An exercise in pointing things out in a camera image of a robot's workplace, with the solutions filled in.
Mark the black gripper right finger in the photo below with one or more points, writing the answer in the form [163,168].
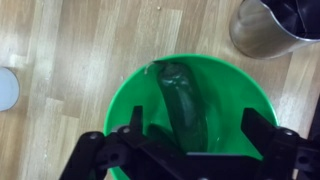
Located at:
[283,150]

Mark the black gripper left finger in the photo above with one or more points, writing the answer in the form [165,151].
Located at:
[110,153]

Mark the dark green zucchini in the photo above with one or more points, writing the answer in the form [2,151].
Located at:
[185,110]

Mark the green plastic bowl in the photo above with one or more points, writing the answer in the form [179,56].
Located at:
[233,100]

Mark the stainless steel pitcher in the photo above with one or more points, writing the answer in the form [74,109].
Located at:
[263,33]

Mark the white plastic cup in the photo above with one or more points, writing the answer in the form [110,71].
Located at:
[7,89]

